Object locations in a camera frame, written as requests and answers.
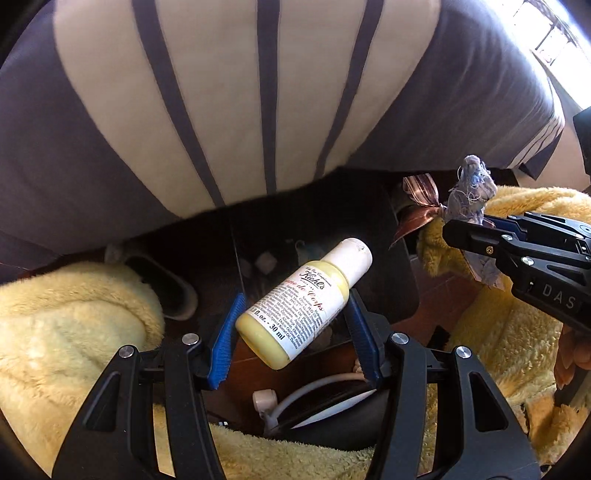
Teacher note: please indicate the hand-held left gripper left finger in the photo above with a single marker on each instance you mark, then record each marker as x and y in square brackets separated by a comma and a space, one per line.
[226, 332]

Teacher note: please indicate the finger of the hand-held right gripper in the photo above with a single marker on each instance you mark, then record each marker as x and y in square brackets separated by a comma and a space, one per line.
[480, 242]
[545, 233]

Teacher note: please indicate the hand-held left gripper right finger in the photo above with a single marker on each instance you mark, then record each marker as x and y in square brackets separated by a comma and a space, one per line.
[362, 332]

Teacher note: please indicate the grey blue fabric scrap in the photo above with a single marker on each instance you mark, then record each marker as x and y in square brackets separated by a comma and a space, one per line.
[475, 184]

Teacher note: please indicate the yellow lotion bottle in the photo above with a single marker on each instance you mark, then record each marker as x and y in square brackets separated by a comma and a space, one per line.
[295, 314]

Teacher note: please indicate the person's right hand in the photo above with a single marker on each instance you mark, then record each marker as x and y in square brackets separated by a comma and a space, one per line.
[577, 364]

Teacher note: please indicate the brown striped ribbon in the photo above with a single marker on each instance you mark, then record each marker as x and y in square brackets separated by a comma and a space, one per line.
[418, 217]

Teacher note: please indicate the small white box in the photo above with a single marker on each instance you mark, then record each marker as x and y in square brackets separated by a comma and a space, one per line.
[266, 262]

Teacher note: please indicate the grey slipper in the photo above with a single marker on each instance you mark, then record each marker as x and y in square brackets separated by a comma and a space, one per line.
[157, 286]

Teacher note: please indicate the black round device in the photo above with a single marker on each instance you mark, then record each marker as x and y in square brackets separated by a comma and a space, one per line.
[332, 415]

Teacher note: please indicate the yellow fluffy blanket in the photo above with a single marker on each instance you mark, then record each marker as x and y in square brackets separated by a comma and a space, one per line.
[69, 332]

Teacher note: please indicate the blue white striped bedspread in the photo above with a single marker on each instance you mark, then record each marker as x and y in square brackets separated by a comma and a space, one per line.
[277, 115]

